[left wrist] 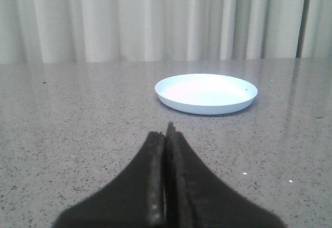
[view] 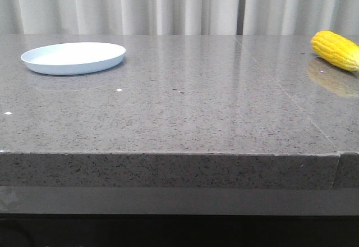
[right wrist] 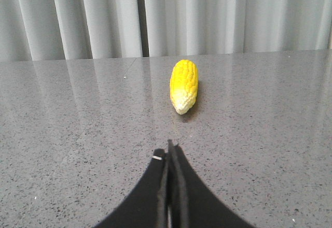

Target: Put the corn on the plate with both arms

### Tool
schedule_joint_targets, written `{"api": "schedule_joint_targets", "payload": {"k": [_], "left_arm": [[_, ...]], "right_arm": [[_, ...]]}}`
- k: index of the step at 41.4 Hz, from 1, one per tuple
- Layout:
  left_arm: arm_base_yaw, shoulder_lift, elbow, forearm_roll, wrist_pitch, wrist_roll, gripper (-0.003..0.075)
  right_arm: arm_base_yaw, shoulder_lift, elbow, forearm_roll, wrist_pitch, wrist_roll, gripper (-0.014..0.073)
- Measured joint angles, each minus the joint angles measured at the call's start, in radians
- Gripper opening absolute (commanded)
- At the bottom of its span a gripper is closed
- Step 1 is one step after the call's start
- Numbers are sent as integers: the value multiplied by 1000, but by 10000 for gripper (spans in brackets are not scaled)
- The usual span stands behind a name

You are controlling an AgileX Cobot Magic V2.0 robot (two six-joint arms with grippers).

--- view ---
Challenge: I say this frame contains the light blue round plate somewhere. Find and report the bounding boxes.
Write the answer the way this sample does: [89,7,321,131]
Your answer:
[21,42,126,75]

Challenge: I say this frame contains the white pleated curtain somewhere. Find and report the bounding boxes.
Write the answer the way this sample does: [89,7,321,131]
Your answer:
[1,0,358,35]

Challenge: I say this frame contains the yellow corn cob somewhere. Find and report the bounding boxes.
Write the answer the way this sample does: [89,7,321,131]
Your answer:
[311,30,358,72]

